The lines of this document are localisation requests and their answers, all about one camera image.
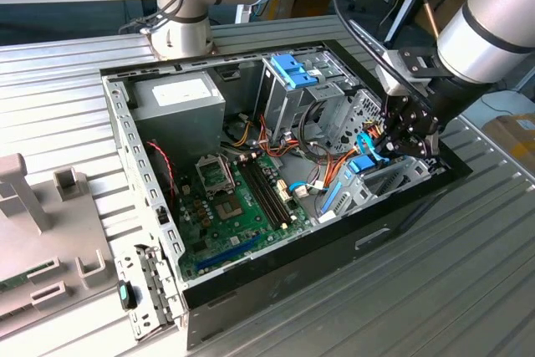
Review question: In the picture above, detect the coloured wire bundle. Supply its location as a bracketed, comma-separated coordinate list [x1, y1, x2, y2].
[221, 114, 304, 161]

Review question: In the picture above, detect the thick black cable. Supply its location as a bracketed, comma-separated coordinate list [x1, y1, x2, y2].
[297, 99, 338, 160]

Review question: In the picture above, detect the blue expansion slot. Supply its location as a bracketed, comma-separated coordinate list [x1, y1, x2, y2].
[195, 232, 265, 273]

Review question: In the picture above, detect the black camera bracket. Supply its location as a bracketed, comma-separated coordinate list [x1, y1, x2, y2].
[395, 46, 455, 82]

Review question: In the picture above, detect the metal drive cage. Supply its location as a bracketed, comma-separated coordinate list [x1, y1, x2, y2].
[253, 49, 361, 150]

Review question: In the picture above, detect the metal socket cover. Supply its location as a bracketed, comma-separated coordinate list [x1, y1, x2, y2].
[194, 155, 236, 198]

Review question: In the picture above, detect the blue data wire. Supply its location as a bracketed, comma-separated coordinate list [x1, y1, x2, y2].
[288, 133, 392, 199]

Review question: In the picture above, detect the orange yellow power wire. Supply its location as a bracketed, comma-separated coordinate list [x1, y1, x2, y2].
[328, 120, 388, 185]

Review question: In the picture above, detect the blue plastic drive latch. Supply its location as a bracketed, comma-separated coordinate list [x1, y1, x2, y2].
[270, 54, 322, 89]

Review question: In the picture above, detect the white side table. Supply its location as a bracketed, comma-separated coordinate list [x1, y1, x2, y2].
[459, 89, 535, 126]

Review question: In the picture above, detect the green RAM stick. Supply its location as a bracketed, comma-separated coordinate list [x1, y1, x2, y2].
[0, 262, 57, 293]

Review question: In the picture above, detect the black RAM slot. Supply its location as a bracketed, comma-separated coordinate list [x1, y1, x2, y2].
[252, 159, 290, 228]
[243, 161, 280, 232]
[257, 158, 295, 227]
[247, 160, 285, 230]

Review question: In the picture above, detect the cardboard box with label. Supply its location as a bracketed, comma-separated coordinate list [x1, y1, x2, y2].
[480, 112, 535, 174]

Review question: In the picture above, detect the white board connector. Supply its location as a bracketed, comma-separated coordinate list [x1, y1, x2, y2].
[274, 178, 293, 204]

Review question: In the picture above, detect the grey power supply unit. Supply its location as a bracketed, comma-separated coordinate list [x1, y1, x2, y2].
[128, 70, 227, 166]

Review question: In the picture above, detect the grey parts rack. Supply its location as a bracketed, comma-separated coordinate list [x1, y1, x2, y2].
[0, 152, 117, 339]

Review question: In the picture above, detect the red black fan wire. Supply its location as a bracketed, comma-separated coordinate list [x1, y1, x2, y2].
[146, 139, 177, 207]

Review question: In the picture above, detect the black tripod stand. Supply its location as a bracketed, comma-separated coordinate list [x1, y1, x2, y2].
[374, 0, 445, 51]

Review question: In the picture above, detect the green motherboard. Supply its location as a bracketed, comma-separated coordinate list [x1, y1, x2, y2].
[177, 150, 318, 282]

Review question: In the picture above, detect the black open PC case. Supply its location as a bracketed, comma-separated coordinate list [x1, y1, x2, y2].
[99, 38, 474, 352]

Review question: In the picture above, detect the CPU socket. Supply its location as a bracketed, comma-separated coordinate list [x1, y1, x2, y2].
[214, 196, 245, 224]

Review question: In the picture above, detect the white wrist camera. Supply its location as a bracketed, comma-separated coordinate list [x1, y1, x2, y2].
[374, 50, 409, 95]

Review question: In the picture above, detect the small brown cardboard box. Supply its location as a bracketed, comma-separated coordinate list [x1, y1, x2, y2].
[290, 0, 334, 19]

